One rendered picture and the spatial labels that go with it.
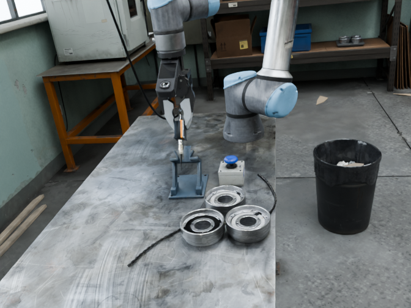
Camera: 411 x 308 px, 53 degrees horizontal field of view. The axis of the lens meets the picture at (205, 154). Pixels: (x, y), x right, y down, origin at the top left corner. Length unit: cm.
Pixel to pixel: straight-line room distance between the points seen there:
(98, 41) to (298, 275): 213
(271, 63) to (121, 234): 69
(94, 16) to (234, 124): 193
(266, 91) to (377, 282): 113
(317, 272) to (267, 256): 118
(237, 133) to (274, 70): 27
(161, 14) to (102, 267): 60
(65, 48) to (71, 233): 234
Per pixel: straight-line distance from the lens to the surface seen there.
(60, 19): 328
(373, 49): 443
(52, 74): 313
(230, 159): 116
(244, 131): 143
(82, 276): 96
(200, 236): 93
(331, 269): 211
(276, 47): 132
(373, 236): 236
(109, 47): 316
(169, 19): 102
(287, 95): 132
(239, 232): 94
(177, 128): 108
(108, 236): 106
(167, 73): 101
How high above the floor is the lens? 139
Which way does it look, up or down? 25 degrees down
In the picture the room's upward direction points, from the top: 6 degrees counter-clockwise
